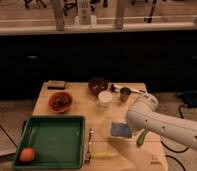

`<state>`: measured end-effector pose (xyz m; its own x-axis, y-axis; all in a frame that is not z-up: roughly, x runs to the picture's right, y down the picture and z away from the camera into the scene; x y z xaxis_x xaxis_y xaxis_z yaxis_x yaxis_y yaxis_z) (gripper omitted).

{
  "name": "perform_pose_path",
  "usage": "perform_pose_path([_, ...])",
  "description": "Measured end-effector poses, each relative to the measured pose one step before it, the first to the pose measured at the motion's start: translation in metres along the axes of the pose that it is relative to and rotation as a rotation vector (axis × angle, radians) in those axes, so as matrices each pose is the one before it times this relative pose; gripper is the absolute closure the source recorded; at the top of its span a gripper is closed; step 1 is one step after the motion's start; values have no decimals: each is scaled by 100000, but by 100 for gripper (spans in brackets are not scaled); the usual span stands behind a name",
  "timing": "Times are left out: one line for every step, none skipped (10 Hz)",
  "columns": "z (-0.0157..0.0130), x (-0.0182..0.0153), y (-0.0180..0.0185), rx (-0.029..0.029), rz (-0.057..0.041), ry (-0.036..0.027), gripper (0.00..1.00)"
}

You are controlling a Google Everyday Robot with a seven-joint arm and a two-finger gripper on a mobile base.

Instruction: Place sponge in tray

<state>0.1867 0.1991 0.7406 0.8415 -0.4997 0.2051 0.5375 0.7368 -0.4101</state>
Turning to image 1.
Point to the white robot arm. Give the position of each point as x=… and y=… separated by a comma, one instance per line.
x=142, y=115

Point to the green plastic tray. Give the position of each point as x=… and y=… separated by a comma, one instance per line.
x=57, y=140

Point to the dark red bowl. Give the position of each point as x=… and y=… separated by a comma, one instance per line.
x=96, y=85

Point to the white round container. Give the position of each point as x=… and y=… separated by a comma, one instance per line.
x=105, y=98

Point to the metal measuring cup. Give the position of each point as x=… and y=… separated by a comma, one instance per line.
x=125, y=91

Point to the orange bowl with food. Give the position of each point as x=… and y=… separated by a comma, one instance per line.
x=60, y=102

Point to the dark rectangular block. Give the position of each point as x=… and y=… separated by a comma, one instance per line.
x=56, y=84

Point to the green chili pepper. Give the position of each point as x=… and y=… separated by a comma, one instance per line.
x=141, y=138

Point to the dark blue device on floor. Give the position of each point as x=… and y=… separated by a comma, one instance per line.
x=189, y=98

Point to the orange fruit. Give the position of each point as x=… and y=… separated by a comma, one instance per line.
x=27, y=155

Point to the wooden post right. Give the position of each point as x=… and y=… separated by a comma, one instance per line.
x=119, y=15

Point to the wooden post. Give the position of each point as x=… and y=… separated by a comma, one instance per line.
x=119, y=15
x=58, y=14

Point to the yellow handled fork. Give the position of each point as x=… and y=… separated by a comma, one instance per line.
x=98, y=155

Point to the wooden post left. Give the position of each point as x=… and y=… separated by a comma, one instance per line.
x=58, y=14

